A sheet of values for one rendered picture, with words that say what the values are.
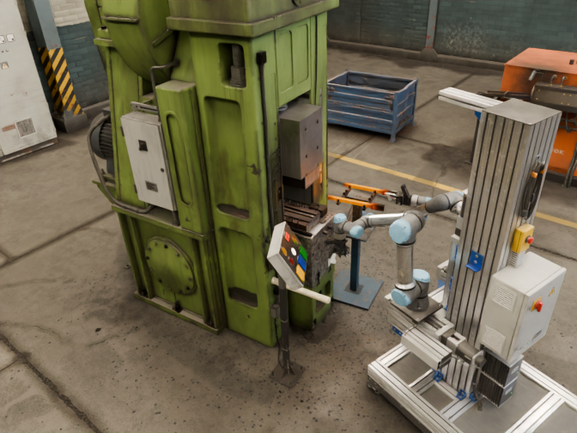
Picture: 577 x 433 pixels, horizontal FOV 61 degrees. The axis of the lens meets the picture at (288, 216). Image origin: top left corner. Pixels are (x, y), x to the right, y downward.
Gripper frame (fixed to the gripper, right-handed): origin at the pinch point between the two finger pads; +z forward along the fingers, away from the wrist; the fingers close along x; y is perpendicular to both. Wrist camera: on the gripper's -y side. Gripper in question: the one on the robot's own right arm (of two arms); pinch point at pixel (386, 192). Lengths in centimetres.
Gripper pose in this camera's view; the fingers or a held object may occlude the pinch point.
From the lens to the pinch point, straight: 391.6
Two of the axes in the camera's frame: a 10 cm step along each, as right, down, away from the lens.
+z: -8.9, -2.1, 4.0
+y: 0.4, 8.5, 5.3
